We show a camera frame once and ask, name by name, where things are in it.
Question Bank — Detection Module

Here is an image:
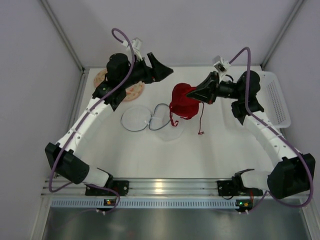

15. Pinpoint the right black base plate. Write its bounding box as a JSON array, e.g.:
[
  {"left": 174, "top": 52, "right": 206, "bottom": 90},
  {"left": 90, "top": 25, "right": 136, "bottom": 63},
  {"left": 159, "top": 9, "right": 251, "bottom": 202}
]
[{"left": 217, "top": 168, "right": 263, "bottom": 197}]

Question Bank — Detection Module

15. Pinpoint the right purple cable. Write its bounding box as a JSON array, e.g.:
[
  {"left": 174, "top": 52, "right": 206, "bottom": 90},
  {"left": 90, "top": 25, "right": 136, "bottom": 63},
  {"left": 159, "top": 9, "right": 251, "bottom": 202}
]
[{"left": 228, "top": 46, "right": 315, "bottom": 213}]

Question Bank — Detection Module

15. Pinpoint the white plastic basket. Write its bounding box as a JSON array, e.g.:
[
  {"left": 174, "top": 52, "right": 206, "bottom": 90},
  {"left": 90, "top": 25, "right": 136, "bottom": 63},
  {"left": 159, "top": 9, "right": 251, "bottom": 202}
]
[{"left": 257, "top": 71, "right": 291, "bottom": 129}]

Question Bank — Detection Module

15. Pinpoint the pink floral mesh laundry bag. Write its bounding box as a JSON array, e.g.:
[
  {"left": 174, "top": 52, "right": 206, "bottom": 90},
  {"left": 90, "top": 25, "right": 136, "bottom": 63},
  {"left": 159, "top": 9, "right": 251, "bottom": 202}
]
[{"left": 93, "top": 68, "right": 145, "bottom": 102}]

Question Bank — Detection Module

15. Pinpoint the clear plastic dome insert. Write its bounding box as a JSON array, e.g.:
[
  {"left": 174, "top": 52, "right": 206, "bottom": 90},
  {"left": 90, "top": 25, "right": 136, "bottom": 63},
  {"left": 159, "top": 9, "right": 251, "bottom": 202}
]
[{"left": 120, "top": 103, "right": 185, "bottom": 142}]

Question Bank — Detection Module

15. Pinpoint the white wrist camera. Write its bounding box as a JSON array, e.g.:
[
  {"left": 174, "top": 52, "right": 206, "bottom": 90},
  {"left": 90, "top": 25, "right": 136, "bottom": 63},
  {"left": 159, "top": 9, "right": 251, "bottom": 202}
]
[
  {"left": 212, "top": 55, "right": 231, "bottom": 80},
  {"left": 121, "top": 37, "right": 143, "bottom": 61}
]

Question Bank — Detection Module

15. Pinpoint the grey slotted cable duct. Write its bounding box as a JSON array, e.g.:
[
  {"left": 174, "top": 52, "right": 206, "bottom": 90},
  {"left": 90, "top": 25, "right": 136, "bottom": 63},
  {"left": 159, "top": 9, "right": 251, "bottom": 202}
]
[{"left": 51, "top": 198, "right": 252, "bottom": 209}]

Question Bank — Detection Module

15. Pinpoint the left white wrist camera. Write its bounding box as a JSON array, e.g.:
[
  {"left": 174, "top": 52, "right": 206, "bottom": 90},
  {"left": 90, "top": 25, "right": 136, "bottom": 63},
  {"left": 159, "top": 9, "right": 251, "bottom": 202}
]
[{"left": 121, "top": 37, "right": 143, "bottom": 61}]

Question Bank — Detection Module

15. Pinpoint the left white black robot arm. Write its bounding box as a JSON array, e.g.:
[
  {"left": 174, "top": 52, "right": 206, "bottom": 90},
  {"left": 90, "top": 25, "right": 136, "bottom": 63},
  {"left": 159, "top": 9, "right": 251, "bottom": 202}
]
[{"left": 45, "top": 52, "right": 174, "bottom": 188}]

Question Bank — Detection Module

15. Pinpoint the red bra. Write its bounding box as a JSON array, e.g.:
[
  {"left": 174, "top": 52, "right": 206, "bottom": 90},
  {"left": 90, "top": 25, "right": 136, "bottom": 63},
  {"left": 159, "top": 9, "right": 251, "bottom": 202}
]
[{"left": 169, "top": 82, "right": 205, "bottom": 135}]

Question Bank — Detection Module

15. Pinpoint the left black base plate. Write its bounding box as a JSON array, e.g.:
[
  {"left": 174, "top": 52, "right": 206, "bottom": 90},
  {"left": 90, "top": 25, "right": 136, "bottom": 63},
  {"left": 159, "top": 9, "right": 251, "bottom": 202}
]
[{"left": 85, "top": 180, "right": 130, "bottom": 197}]

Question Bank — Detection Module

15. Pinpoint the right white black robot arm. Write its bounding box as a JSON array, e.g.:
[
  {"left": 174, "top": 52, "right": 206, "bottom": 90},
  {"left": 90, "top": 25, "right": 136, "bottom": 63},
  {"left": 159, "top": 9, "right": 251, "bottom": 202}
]
[{"left": 186, "top": 70, "right": 316, "bottom": 200}]

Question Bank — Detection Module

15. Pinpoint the aluminium mounting rail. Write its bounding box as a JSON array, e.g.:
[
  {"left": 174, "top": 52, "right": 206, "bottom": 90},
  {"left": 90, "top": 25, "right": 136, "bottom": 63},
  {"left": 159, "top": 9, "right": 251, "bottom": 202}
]
[{"left": 39, "top": 177, "right": 312, "bottom": 198}]

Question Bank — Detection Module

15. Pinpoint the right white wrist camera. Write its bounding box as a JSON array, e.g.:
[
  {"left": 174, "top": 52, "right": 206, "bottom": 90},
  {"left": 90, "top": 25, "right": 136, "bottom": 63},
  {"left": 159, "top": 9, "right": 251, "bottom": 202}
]
[{"left": 212, "top": 55, "right": 231, "bottom": 80}]

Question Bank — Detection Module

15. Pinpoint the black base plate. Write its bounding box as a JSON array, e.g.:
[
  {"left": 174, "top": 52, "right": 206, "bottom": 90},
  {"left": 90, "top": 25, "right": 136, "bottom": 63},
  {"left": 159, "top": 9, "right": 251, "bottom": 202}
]
[
  {"left": 217, "top": 168, "right": 263, "bottom": 197},
  {"left": 85, "top": 180, "right": 130, "bottom": 197}
]

